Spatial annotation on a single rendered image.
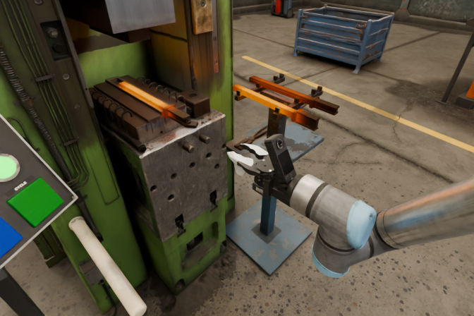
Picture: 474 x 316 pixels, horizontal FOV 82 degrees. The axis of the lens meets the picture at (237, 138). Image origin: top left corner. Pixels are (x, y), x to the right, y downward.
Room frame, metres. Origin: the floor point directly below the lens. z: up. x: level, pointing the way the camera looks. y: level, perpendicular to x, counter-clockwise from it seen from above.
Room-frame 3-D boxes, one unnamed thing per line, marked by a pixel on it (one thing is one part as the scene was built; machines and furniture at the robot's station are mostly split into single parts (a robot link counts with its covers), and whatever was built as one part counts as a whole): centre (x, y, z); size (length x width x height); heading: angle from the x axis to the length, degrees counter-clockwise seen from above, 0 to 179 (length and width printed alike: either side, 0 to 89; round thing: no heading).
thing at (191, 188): (1.01, 0.38, 0.69); 0.56 x 0.38 x 0.45; 47
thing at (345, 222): (0.40, -0.23, 0.98); 0.12 x 0.09 x 0.10; 47
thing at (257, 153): (0.61, -0.05, 0.97); 0.09 x 0.03 x 0.06; 35
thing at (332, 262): (0.40, -0.24, 0.86); 0.12 x 0.09 x 0.12; 110
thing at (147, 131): (0.96, 0.41, 0.96); 0.42 x 0.20 x 0.09; 47
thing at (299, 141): (1.08, -0.18, 0.69); 0.40 x 0.30 x 0.02; 134
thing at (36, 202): (0.41, 0.43, 1.01); 0.07 x 0.05 x 0.07; 162
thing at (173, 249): (1.01, 0.38, 0.23); 0.55 x 0.37 x 0.47; 47
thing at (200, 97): (0.99, 0.18, 0.95); 0.12 x 0.08 x 0.06; 47
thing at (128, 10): (0.96, 0.41, 1.32); 0.42 x 0.20 x 0.10; 47
